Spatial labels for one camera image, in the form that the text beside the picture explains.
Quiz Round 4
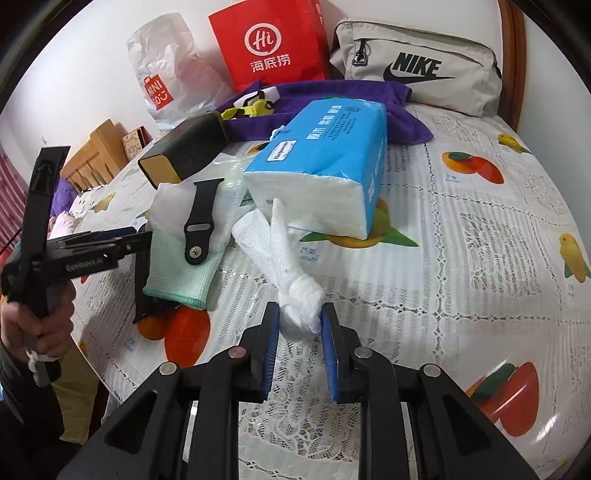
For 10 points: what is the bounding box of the mint green cloth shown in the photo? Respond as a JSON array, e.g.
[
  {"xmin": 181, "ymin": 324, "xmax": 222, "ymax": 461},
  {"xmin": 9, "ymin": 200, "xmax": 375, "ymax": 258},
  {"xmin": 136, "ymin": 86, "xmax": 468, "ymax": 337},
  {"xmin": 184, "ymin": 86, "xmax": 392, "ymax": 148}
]
[{"xmin": 142, "ymin": 229, "xmax": 228, "ymax": 310}]

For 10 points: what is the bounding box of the black watch strap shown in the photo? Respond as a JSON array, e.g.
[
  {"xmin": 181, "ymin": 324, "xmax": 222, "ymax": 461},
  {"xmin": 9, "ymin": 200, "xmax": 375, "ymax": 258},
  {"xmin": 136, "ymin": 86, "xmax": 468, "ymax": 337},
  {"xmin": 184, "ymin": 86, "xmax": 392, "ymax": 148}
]
[{"xmin": 182, "ymin": 178, "xmax": 226, "ymax": 266}]

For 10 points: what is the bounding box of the dark green tea tin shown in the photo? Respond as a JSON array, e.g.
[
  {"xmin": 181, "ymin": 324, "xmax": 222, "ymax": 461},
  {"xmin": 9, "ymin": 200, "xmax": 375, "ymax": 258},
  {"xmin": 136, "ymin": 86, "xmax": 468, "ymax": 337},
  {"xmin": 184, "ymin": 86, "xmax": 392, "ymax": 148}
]
[{"xmin": 137, "ymin": 111, "xmax": 229, "ymax": 189}]

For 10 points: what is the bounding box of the white tissue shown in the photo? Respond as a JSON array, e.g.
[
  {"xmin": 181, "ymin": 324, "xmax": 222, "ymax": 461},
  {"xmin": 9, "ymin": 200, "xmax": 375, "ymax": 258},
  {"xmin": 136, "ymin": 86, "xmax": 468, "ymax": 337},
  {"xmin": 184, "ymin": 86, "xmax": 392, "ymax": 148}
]
[{"xmin": 231, "ymin": 198, "xmax": 325, "ymax": 341}]

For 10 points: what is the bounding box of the blue tissue pack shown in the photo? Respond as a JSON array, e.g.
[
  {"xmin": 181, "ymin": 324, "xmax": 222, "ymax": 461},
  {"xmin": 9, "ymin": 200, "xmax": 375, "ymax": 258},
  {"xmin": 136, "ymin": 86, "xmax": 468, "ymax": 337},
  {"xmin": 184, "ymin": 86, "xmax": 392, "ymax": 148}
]
[{"xmin": 245, "ymin": 98, "xmax": 388, "ymax": 240}]

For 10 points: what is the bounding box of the yellow mesh pouch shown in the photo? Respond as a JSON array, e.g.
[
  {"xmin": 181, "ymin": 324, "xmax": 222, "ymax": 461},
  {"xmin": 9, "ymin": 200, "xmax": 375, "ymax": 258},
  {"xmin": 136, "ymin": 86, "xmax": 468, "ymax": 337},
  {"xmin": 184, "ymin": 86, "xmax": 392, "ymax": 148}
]
[{"xmin": 221, "ymin": 99, "xmax": 274, "ymax": 121}]

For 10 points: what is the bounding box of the white sponge block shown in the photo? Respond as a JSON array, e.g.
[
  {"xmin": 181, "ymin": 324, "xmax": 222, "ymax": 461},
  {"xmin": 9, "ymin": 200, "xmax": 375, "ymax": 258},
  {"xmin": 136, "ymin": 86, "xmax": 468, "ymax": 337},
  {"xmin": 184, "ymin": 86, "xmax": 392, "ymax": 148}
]
[{"xmin": 233, "ymin": 86, "xmax": 280, "ymax": 108}]

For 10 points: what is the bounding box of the person's left hand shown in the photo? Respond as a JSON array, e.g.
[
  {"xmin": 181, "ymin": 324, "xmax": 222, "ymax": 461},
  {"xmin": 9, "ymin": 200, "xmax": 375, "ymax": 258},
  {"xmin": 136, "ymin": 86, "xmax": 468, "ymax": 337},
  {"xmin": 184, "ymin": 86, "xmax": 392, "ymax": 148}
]
[{"xmin": 0, "ymin": 280, "xmax": 77, "ymax": 363}]

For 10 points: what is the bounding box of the purple plush toy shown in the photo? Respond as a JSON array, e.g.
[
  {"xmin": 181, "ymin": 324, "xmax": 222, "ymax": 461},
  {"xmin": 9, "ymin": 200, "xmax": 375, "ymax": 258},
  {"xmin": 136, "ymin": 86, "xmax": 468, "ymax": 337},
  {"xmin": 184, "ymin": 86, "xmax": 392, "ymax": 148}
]
[{"xmin": 50, "ymin": 178, "xmax": 78, "ymax": 217}]

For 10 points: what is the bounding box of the wooden headboard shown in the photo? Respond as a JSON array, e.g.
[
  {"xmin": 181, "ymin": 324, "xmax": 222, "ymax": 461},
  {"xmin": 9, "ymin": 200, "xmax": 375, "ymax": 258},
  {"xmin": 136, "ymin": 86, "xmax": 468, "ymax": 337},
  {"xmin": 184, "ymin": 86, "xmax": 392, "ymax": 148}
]
[{"xmin": 60, "ymin": 119, "xmax": 128, "ymax": 193}]

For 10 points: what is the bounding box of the patterned book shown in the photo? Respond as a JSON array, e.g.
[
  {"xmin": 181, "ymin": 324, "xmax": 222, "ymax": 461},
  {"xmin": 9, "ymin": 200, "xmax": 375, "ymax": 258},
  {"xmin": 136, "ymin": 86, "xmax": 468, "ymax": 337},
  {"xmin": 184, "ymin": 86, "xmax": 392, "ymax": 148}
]
[{"xmin": 121, "ymin": 126, "xmax": 152, "ymax": 161}]

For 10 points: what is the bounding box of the fruit print tablecloth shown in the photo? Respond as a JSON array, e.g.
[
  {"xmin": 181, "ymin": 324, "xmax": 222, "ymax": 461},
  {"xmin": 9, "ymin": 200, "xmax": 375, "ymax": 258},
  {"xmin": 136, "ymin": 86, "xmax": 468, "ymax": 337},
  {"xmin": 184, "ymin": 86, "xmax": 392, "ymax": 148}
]
[{"xmin": 73, "ymin": 104, "xmax": 590, "ymax": 479}]

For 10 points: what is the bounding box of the white Miniso plastic bag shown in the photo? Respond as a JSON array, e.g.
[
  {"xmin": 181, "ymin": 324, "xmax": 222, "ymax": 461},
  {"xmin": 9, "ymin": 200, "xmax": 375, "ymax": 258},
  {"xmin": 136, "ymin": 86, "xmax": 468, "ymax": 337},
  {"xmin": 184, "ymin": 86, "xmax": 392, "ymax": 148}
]
[{"xmin": 126, "ymin": 13, "xmax": 233, "ymax": 131}]

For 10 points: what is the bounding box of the purple towel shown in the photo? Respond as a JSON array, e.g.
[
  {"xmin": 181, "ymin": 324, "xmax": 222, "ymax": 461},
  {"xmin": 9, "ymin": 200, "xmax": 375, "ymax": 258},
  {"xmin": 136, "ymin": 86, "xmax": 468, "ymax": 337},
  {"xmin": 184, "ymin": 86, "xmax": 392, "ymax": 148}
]
[{"xmin": 216, "ymin": 79, "xmax": 435, "ymax": 146}]

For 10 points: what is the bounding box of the red Haidilao paper bag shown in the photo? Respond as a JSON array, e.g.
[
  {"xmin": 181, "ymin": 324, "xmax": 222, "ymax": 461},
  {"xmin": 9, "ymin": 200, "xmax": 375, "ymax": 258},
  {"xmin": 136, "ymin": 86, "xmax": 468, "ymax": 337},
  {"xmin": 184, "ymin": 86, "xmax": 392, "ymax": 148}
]
[{"xmin": 209, "ymin": 0, "xmax": 331, "ymax": 91}]

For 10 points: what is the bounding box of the grey Nike pouch bag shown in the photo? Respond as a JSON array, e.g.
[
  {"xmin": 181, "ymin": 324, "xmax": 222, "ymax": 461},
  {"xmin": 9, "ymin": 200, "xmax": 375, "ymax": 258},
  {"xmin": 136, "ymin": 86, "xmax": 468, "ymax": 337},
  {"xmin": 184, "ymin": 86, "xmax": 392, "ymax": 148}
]
[{"xmin": 331, "ymin": 17, "xmax": 503, "ymax": 117}]

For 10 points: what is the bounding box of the brown wooden door frame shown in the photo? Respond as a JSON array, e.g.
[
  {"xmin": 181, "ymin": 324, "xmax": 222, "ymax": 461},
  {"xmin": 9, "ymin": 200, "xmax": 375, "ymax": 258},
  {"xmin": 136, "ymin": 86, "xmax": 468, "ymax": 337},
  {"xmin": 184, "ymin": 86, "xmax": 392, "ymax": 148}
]
[{"xmin": 498, "ymin": 0, "xmax": 527, "ymax": 131}]

